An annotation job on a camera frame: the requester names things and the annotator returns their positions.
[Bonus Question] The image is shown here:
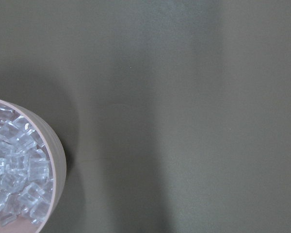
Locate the clear ice cubes pile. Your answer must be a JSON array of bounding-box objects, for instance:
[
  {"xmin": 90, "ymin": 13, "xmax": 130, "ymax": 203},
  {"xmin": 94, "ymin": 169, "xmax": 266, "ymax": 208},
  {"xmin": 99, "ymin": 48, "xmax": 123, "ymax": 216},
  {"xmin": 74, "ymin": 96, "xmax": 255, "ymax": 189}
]
[{"xmin": 0, "ymin": 105, "xmax": 53, "ymax": 226}]

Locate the pink bowl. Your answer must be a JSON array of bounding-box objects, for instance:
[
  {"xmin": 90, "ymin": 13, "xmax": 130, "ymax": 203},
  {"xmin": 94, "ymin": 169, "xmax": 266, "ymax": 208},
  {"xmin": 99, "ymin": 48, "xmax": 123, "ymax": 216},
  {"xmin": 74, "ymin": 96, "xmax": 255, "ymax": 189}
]
[{"xmin": 0, "ymin": 100, "xmax": 66, "ymax": 233}]

